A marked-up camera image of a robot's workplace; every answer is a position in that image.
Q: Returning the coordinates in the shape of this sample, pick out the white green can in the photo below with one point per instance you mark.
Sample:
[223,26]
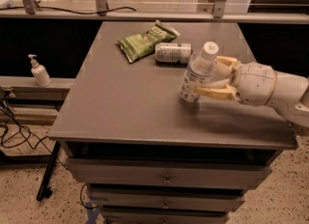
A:
[168,52]

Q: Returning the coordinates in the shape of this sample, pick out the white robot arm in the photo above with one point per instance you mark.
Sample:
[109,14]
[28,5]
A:
[290,97]

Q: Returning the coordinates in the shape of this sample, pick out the clear blue-label plastic bottle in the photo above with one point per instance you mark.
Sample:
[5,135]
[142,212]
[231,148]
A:
[199,70]

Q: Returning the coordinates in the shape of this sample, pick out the black stand leg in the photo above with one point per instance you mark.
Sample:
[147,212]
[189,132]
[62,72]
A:
[44,190]

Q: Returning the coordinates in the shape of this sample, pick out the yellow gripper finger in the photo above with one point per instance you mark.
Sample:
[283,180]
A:
[226,66]
[221,90]

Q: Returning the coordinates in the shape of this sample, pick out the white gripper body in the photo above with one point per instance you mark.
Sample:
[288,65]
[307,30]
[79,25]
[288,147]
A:
[256,83]

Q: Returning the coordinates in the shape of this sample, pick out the grey drawer cabinet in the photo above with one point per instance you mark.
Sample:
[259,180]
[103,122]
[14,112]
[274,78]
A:
[148,157]

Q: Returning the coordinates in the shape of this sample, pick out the green chip bag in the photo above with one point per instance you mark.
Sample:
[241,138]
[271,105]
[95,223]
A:
[141,45]

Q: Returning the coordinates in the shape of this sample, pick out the white pump dispenser bottle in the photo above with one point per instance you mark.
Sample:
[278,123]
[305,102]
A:
[39,72]

